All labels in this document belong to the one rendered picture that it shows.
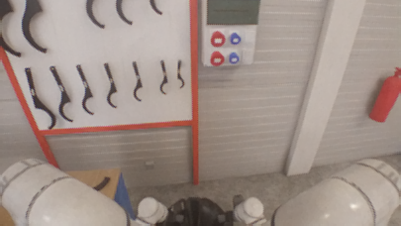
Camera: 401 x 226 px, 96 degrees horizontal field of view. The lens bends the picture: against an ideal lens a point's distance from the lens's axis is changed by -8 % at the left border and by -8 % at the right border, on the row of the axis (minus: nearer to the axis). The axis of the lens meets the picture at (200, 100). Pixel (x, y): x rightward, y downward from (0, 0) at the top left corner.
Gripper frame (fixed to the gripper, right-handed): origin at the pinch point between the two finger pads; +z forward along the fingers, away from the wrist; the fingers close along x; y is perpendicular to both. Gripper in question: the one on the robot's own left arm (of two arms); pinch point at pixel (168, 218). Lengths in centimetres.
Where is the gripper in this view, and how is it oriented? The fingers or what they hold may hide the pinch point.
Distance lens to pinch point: 130.0
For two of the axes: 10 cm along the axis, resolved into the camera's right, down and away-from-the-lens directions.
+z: 1.7, 6.3, 7.6
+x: -9.8, 0.3, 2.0
